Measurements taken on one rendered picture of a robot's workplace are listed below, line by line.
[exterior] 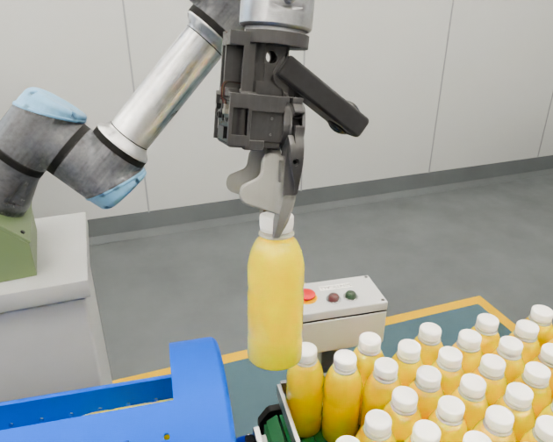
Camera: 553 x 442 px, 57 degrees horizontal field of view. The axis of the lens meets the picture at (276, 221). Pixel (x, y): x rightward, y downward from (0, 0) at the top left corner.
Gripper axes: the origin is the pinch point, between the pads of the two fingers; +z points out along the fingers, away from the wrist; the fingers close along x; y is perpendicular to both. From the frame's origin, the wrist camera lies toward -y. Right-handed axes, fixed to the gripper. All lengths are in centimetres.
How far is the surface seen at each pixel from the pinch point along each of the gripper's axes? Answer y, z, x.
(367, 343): -25.4, 27.0, -18.1
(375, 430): -18.4, 31.3, -1.4
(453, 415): -30.6, 29.6, -0.1
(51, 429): 23.8, 23.5, 0.8
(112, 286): 14, 106, -240
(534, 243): -259, 70, -205
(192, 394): 8.6, 20.8, 1.0
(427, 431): -25.2, 30.5, 1.3
